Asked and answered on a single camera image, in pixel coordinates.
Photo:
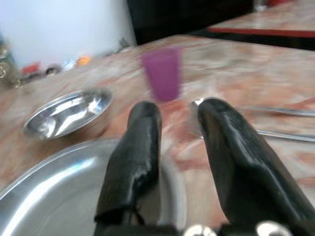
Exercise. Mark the purple plastic cup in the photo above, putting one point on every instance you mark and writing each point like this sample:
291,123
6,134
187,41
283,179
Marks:
163,73

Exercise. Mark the large steel plate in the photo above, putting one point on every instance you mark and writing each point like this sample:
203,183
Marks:
59,194

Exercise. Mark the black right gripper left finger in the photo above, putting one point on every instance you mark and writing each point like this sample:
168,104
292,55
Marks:
134,157

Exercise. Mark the steel spoon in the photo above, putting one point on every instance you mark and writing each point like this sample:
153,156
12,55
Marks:
283,111

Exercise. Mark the small steel bowl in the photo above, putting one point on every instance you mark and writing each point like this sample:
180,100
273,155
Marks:
70,113

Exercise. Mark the marble table with red edge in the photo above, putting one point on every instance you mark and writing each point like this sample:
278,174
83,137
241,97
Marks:
268,20

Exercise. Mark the red small object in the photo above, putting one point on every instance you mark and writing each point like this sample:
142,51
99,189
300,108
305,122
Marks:
30,68

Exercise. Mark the glass jar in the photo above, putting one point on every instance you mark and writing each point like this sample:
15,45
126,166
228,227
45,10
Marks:
7,59

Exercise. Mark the orange small object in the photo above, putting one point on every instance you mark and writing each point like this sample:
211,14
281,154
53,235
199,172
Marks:
83,60

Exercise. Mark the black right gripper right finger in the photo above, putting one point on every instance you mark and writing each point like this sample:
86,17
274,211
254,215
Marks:
241,157

